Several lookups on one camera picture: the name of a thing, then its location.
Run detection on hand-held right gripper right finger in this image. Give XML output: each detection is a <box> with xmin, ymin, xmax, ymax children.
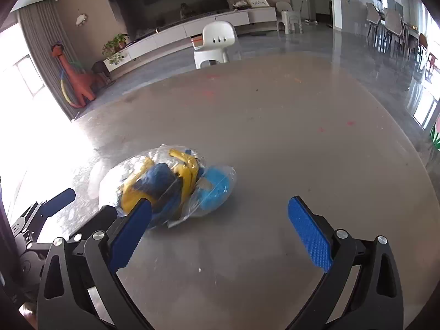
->
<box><xmin>287</xmin><ymin>196</ymin><xmax>404</xmax><ymax>330</ymax></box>

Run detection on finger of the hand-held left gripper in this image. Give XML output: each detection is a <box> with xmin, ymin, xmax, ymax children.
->
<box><xmin>10</xmin><ymin>188</ymin><xmax>76</xmax><ymax>244</ymax></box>
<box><xmin>67</xmin><ymin>205</ymin><xmax>118</xmax><ymax>248</ymax></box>

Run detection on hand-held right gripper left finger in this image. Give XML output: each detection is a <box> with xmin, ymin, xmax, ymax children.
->
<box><xmin>37</xmin><ymin>199</ymin><xmax>154</xmax><ymax>330</ymax></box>

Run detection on clear bag with yellow-blue toy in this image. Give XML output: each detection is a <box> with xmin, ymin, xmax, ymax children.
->
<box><xmin>99</xmin><ymin>148</ymin><xmax>238</xmax><ymax>229</ymax></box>

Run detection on colourful hula hoop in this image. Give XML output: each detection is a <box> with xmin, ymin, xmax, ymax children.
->
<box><xmin>60</xmin><ymin>70</ymin><xmax>80</xmax><ymax>109</ymax></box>

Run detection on orange dinosaur toy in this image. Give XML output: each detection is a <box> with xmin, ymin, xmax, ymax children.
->
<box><xmin>51</xmin><ymin>43</ymin><xmax>104</xmax><ymax>109</ymax></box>

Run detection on dark floor fan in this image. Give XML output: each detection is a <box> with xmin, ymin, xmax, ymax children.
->
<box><xmin>93</xmin><ymin>60</ymin><xmax>114</xmax><ymax>83</ymax></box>

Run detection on grey curtain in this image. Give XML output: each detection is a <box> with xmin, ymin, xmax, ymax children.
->
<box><xmin>17</xmin><ymin>0</ymin><xmax>87</xmax><ymax>122</ymax></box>

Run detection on white bin with tulip print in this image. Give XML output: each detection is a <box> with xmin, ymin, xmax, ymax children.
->
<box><xmin>430</xmin><ymin>115</ymin><xmax>440</xmax><ymax>152</ymax></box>

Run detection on green potted plant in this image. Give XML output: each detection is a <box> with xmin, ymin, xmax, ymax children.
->
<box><xmin>102</xmin><ymin>33</ymin><xmax>130</xmax><ymax>66</ymax></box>

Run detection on white television cabinet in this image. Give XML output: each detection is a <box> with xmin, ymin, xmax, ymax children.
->
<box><xmin>103</xmin><ymin>7</ymin><xmax>277</xmax><ymax>76</ymax></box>

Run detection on white plastic chair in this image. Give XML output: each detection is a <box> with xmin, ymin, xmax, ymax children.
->
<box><xmin>193</xmin><ymin>21</ymin><xmax>238</xmax><ymax>70</ymax></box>

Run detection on red stool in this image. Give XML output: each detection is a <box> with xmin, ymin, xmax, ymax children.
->
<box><xmin>424</xmin><ymin>51</ymin><xmax>439</xmax><ymax>84</ymax></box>

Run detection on mop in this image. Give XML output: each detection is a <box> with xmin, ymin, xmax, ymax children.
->
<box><xmin>299</xmin><ymin>0</ymin><xmax>319</xmax><ymax>26</ymax></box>

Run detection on small white stacked stools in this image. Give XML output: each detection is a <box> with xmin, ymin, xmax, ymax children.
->
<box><xmin>276</xmin><ymin>1</ymin><xmax>303</xmax><ymax>34</ymax></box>

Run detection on large black television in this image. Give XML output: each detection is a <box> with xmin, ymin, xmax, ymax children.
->
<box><xmin>108</xmin><ymin>0</ymin><xmax>231</xmax><ymax>37</ymax></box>

